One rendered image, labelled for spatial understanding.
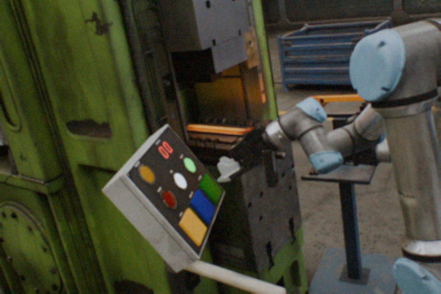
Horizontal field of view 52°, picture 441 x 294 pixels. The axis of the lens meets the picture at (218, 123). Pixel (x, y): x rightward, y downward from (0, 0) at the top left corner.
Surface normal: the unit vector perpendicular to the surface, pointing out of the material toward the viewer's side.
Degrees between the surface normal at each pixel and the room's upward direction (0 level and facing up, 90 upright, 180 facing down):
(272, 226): 90
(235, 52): 90
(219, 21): 90
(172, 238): 90
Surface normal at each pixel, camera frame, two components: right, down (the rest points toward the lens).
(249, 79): 0.79, 0.06
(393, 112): -0.30, 0.86
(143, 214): -0.20, 0.35
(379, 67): -0.93, 0.15
